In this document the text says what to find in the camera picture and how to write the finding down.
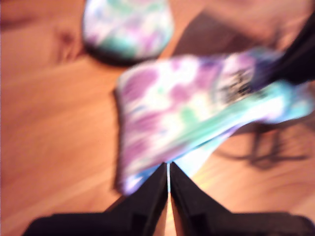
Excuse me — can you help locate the tie-dye Hugging Face sock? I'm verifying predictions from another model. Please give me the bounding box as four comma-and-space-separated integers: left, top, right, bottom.
82, 0, 174, 66
114, 48, 315, 195

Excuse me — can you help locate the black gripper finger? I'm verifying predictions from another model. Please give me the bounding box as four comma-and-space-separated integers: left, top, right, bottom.
105, 163, 169, 236
169, 161, 234, 236
255, 14, 315, 86

